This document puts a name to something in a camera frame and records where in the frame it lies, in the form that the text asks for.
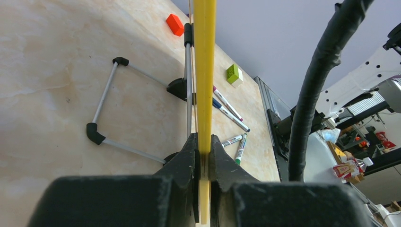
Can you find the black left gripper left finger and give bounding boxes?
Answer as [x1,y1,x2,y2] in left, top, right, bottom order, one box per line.
[154,133,200,227]

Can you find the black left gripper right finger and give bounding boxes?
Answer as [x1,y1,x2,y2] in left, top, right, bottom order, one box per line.
[209,135,259,227]

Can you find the yellow framed whiteboard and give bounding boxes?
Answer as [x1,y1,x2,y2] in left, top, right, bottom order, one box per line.
[192,0,217,225]

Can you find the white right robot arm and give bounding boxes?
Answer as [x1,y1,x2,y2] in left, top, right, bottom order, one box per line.
[315,24,401,118]

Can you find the green whiteboard marker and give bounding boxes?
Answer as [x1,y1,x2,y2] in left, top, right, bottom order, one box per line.
[235,133,248,165]

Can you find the black whiteboard marker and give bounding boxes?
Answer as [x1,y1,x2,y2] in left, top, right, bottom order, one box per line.
[221,135,243,147]

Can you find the purple whiteboard marker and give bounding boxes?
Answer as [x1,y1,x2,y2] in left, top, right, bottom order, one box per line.
[213,86,243,122]

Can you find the blue whiteboard marker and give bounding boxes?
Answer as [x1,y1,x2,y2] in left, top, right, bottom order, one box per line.
[212,98,251,132]

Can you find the metal whiteboard stand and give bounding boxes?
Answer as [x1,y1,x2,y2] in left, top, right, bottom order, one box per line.
[86,22,196,165]

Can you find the green white toy brick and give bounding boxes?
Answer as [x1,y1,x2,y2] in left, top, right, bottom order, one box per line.
[226,64,244,88]

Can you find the orange red block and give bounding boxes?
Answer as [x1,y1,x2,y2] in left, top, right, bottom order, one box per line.
[166,14,184,37]

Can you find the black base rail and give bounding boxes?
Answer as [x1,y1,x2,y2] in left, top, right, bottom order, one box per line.
[254,77,327,183]

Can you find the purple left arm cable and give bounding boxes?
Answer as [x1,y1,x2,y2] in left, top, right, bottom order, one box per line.
[288,0,375,183]

